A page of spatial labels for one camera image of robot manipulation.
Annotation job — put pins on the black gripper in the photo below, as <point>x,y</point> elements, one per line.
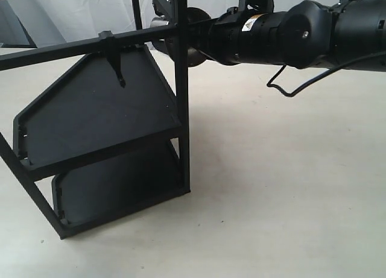
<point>241,35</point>

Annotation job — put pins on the stainless steel mug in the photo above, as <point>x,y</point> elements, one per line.
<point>159,23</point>

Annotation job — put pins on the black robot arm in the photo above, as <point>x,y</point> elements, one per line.
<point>350,34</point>

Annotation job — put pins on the black metal shelf rack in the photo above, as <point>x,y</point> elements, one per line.
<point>109,137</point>

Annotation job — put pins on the white backdrop cloth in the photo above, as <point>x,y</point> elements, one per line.
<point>52,22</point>

